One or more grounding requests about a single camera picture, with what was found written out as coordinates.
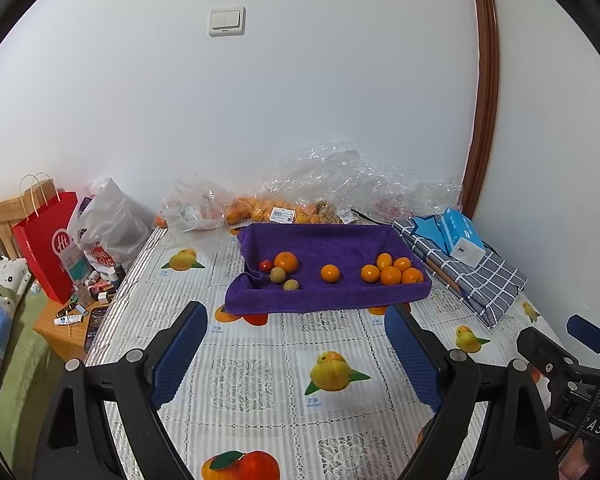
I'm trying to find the fruit-printed tablecloth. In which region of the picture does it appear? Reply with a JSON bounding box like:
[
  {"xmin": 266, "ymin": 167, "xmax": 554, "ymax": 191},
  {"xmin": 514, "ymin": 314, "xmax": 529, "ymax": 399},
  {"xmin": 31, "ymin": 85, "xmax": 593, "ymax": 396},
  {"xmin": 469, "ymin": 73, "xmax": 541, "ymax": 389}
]
[{"xmin": 85, "ymin": 225, "xmax": 571, "ymax": 480}]

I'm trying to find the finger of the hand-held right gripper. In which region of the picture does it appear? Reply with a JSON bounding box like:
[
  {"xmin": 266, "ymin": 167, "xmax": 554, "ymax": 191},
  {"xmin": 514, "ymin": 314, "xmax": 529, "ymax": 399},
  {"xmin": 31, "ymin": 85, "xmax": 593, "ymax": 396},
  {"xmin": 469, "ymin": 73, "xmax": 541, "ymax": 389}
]
[
  {"xmin": 567, "ymin": 315, "xmax": 600, "ymax": 362},
  {"xmin": 516, "ymin": 327, "xmax": 582, "ymax": 387}
]

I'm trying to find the blue tissue pack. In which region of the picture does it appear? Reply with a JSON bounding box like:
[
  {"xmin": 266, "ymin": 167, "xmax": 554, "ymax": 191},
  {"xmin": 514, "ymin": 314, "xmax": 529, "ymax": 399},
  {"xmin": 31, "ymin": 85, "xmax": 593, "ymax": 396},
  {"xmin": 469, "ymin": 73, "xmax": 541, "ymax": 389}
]
[{"xmin": 439, "ymin": 207, "xmax": 486, "ymax": 264}]

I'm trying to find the pile of small toiletries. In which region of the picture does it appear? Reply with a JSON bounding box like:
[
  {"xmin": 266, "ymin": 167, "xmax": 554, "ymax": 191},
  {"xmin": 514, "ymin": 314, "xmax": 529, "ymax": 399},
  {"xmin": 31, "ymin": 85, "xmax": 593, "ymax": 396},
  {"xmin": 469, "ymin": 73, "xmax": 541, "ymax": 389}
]
[{"xmin": 55, "ymin": 265, "xmax": 128, "ymax": 328}]

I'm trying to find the white flower-print pillow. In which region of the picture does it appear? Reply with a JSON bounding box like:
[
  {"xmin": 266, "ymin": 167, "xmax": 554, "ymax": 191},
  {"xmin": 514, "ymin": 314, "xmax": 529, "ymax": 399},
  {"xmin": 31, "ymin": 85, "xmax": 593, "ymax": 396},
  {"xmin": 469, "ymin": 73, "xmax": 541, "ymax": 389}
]
[{"xmin": 0, "ymin": 255, "xmax": 33, "ymax": 301}]

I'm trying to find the black smartphone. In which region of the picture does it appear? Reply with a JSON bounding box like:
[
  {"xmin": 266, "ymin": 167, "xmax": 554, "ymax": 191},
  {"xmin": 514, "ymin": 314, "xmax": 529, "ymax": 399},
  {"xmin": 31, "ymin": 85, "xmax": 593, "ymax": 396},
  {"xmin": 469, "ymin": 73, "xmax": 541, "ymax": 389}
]
[{"xmin": 84, "ymin": 305, "xmax": 112, "ymax": 352}]

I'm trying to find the wooden nightstand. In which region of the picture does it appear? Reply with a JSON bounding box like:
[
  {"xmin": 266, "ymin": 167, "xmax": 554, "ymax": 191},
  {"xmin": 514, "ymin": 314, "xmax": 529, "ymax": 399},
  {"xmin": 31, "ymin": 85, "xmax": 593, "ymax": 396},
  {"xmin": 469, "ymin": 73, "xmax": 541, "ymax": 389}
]
[{"xmin": 32, "ymin": 280, "xmax": 126, "ymax": 361}]

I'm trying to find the green blanket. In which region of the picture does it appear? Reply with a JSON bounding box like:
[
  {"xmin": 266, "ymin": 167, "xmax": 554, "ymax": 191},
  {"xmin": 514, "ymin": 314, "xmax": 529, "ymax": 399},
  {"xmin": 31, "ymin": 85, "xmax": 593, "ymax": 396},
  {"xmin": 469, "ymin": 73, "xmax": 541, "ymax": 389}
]
[{"xmin": 0, "ymin": 280, "xmax": 56, "ymax": 461}]

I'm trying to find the blue plastic packet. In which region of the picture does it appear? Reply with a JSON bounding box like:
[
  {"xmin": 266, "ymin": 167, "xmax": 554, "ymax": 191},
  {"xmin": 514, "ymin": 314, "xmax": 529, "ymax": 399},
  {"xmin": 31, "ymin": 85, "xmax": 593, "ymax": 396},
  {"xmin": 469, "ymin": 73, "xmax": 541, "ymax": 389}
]
[{"xmin": 411, "ymin": 215, "xmax": 453, "ymax": 256}]

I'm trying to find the brown wooden door frame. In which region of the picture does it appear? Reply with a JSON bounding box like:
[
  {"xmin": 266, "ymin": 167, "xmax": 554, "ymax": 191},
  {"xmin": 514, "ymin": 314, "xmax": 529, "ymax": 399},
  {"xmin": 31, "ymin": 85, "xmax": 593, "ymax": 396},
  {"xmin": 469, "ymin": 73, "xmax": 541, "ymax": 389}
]
[{"xmin": 460, "ymin": 0, "xmax": 501, "ymax": 218}]

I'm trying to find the pile of bagged oranges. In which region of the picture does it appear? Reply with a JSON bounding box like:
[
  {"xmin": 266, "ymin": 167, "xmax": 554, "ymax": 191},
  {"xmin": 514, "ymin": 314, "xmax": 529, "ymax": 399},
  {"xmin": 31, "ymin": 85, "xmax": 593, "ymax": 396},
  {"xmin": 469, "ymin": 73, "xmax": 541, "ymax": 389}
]
[{"xmin": 225, "ymin": 195, "xmax": 326, "ymax": 226}]

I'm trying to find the pile of brown longans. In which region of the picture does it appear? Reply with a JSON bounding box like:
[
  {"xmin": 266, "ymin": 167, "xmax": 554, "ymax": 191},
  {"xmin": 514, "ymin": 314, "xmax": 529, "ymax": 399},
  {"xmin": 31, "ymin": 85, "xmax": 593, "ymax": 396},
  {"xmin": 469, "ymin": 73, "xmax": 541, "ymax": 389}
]
[{"xmin": 312, "ymin": 200, "xmax": 353, "ymax": 225}]

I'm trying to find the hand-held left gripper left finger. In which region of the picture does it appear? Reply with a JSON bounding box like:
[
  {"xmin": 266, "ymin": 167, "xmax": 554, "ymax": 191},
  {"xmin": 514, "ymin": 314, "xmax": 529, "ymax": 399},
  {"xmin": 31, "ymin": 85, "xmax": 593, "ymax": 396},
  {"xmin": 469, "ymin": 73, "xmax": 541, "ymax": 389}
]
[{"xmin": 32, "ymin": 301, "xmax": 209, "ymax": 480}]

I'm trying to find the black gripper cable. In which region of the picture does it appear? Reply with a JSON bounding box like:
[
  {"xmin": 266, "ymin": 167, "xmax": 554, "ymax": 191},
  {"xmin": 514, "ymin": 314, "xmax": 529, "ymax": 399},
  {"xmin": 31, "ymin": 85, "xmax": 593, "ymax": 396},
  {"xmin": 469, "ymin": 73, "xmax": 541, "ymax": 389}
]
[{"xmin": 555, "ymin": 320, "xmax": 600, "ymax": 466}]

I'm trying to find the wooden headboard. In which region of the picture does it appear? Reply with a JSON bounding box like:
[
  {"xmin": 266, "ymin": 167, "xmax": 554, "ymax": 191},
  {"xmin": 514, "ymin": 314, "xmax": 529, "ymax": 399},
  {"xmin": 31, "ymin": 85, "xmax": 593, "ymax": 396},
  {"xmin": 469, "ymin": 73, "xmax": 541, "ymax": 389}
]
[{"xmin": 0, "ymin": 195, "xmax": 31, "ymax": 261}]

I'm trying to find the purple towel tray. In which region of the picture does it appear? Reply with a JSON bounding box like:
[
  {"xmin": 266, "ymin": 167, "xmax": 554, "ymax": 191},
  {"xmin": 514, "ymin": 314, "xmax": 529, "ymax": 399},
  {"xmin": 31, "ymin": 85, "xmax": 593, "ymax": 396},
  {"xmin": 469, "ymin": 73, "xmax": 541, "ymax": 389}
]
[{"xmin": 224, "ymin": 223, "xmax": 433, "ymax": 316}]

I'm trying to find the white light switch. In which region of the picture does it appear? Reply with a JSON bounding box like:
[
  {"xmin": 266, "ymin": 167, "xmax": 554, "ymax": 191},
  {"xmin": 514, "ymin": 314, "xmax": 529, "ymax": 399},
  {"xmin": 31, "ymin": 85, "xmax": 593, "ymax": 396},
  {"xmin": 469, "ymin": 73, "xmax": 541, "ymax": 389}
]
[{"xmin": 208, "ymin": 6, "xmax": 246, "ymax": 37}]

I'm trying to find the white plastic bag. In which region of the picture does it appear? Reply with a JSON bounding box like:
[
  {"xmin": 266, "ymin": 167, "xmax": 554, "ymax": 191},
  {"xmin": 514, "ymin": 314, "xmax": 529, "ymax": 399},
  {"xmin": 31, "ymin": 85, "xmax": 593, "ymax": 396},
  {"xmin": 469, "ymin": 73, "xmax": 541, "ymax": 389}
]
[{"xmin": 67, "ymin": 177, "xmax": 151, "ymax": 281}]

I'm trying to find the grey checkered cloth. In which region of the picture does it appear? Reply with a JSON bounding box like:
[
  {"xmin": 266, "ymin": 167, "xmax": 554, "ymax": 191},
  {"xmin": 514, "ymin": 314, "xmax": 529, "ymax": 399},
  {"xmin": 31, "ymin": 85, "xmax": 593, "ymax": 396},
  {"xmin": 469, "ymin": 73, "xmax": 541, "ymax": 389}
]
[{"xmin": 392, "ymin": 216, "xmax": 528, "ymax": 329}]

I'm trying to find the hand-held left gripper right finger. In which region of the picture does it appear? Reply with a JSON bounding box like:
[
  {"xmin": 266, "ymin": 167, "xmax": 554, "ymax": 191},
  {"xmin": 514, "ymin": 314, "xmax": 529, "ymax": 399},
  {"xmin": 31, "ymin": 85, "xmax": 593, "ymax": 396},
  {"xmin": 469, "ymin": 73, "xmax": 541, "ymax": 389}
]
[{"xmin": 384, "ymin": 304, "xmax": 561, "ymax": 480}]

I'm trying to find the crumpled clear plastic bag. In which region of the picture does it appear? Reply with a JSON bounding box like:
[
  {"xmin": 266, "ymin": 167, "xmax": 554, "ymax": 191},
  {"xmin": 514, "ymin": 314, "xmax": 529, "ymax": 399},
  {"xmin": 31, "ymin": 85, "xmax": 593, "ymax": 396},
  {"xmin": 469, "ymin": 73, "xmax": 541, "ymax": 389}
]
[{"xmin": 350, "ymin": 162, "xmax": 463, "ymax": 223}]

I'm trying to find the red paper bag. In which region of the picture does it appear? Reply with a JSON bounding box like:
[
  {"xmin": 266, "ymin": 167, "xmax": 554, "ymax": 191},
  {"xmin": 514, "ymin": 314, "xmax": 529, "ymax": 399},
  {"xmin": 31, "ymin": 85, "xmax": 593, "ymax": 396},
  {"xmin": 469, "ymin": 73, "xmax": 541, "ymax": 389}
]
[{"xmin": 11, "ymin": 172, "xmax": 79, "ymax": 305}]

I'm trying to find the person's right hand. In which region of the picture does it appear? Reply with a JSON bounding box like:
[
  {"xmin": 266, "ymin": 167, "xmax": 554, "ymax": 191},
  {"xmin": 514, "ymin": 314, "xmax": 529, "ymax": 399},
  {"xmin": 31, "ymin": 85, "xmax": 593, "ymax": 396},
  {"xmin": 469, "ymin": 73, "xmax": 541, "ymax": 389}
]
[{"xmin": 557, "ymin": 446, "xmax": 592, "ymax": 480}]

